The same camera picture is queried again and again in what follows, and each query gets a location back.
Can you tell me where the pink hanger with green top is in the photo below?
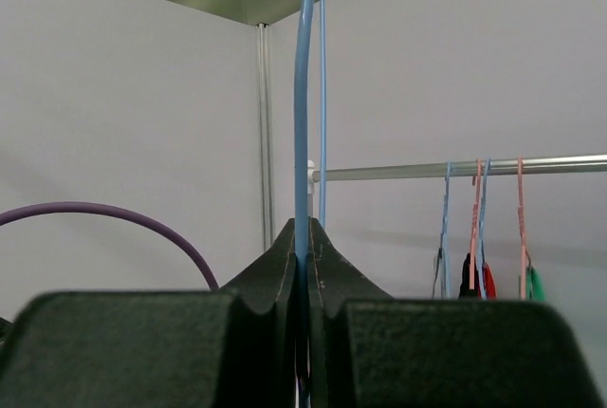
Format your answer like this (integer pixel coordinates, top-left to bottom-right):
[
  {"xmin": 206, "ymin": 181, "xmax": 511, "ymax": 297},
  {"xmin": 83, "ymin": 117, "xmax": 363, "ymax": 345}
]
[{"xmin": 517, "ymin": 158, "xmax": 529, "ymax": 300}]

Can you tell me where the blue hanger on rack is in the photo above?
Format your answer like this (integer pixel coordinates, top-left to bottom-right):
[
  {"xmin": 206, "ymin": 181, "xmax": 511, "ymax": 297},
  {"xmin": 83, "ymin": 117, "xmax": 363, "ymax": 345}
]
[{"xmin": 438, "ymin": 161, "xmax": 451, "ymax": 299}]

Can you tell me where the red tank top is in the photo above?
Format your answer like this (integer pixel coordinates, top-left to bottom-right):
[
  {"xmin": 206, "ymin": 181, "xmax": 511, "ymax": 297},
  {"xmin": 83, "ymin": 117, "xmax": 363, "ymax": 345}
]
[{"xmin": 482, "ymin": 263, "xmax": 497, "ymax": 299}]

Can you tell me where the pink hanger with red top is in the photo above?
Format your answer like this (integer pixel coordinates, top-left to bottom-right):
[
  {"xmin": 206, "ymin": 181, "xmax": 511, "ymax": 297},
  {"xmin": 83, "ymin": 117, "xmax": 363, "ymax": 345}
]
[{"xmin": 469, "ymin": 158, "xmax": 483, "ymax": 298}]

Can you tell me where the metal clothes rack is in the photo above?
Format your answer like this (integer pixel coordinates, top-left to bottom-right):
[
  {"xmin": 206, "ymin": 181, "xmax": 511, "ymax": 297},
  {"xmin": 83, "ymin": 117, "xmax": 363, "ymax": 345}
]
[{"xmin": 305, "ymin": 154, "xmax": 607, "ymax": 214}]

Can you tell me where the green tank top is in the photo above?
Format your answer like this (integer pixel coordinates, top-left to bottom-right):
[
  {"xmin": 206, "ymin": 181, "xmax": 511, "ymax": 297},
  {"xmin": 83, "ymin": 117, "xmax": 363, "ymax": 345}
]
[{"xmin": 524, "ymin": 265, "xmax": 546, "ymax": 302}]

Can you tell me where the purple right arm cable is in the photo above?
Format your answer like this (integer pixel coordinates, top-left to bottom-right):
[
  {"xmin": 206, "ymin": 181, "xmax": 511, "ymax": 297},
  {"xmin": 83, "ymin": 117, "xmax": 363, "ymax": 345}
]
[{"xmin": 0, "ymin": 201, "xmax": 220, "ymax": 291}]

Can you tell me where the blue hanger with red top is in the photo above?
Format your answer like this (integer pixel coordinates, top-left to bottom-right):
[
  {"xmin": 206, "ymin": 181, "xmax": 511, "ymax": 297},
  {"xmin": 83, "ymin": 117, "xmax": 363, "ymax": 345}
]
[{"xmin": 477, "ymin": 158, "xmax": 491, "ymax": 299}]

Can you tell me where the light blue wire hanger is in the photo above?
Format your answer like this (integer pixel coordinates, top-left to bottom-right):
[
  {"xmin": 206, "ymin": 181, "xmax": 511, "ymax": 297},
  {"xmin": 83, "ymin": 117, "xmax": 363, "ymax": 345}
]
[{"xmin": 293, "ymin": 0, "xmax": 315, "ymax": 407}]

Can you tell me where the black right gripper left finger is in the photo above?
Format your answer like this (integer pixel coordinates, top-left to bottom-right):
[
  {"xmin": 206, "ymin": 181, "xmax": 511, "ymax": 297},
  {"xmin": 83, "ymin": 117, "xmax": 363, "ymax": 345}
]
[{"xmin": 1, "ymin": 222, "xmax": 296, "ymax": 407}]

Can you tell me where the black tank top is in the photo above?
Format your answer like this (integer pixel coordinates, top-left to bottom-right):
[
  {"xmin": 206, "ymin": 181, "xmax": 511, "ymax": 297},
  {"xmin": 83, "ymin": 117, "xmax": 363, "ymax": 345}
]
[{"xmin": 458, "ymin": 253, "xmax": 479, "ymax": 298}]

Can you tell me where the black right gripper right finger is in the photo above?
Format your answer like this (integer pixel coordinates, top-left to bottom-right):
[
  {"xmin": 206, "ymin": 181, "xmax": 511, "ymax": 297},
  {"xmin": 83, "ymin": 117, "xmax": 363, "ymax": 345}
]
[{"xmin": 307, "ymin": 220, "xmax": 603, "ymax": 407}]

